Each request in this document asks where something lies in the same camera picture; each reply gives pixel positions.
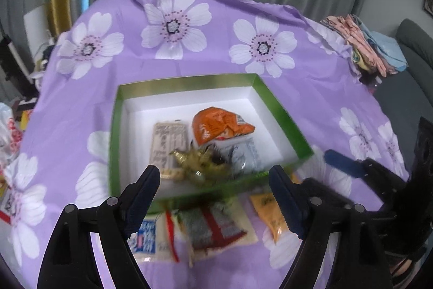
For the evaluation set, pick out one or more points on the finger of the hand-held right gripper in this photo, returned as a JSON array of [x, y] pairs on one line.
[[341, 162]]

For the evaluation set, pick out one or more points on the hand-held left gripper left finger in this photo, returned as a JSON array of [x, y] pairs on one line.
[[143, 206]]

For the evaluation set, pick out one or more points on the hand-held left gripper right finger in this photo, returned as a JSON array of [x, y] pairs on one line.
[[287, 206]]

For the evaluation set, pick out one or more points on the yellow snack packet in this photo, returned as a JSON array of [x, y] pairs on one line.
[[270, 211]]

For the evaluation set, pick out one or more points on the white and blue snack packet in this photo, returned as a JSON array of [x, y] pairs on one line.
[[149, 236]]

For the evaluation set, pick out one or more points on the clear long cracker packet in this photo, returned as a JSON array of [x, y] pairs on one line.
[[169, 143]]

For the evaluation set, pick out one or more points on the small silver snack packet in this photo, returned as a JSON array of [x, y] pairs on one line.
[[242, 153]]

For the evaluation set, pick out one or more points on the dark brown gold snack packet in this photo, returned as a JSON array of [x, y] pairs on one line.
[[203, 168]]

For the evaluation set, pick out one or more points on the grey red-cross snack packet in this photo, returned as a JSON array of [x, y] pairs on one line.
[[216, 228]]

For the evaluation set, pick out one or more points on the green cardboard box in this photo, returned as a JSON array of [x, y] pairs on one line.
[[270, 113]]

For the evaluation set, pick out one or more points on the orange snack packet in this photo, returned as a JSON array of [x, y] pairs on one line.
[[216, 123]]

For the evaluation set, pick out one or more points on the grey sofa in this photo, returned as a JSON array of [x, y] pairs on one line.
[[406, 89]]

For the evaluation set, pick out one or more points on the stack of folded clothes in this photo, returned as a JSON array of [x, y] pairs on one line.
[[368, 45]]

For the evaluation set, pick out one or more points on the yellow red carton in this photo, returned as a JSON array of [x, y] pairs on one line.
[[26, 119]]

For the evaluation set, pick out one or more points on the white plastic bag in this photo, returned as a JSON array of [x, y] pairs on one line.
[[8, 133]]

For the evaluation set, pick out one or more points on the purple floral cloth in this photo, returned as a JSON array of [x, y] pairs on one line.
[[203, 58]]

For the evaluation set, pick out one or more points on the black upright vacuum cleaner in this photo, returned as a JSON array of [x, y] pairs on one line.
[[10, 62]]

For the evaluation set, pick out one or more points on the white board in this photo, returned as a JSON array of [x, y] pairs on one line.
[[35, 25]]

